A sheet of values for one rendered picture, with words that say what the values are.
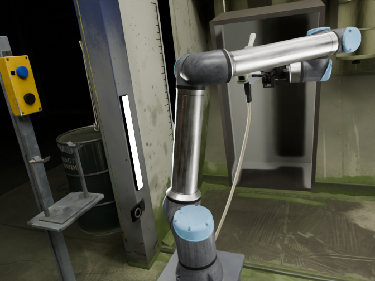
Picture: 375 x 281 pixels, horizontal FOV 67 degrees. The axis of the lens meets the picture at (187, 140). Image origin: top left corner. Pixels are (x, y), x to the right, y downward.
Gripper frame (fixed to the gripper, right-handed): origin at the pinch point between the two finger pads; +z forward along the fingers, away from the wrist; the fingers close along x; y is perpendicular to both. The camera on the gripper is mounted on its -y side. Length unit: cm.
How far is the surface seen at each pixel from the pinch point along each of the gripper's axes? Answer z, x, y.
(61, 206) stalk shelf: 92, -55, 41
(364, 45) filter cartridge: -83, 136, 56
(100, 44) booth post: 81, 17, -13
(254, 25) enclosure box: 0, 73, 6
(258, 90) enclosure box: -1, 64, 50
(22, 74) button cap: 92, -31, -22
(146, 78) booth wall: 73, 41, 23
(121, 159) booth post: 80, -10, 52
